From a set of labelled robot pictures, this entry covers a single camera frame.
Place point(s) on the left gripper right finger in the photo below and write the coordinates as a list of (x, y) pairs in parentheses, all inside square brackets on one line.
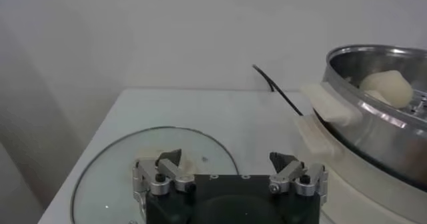
[(297, 178)]

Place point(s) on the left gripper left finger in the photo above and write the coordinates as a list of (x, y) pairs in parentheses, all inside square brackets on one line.
[(166, 175)]

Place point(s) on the white steamed baozi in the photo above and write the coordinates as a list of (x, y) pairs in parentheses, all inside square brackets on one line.
[(395, 84), (377, 98)]

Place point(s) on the stainless steel steamer basket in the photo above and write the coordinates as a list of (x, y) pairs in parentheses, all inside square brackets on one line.
[(383, 138)]

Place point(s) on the white electric cooker base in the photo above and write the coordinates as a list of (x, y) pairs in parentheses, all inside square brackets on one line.
[(350, 195)]

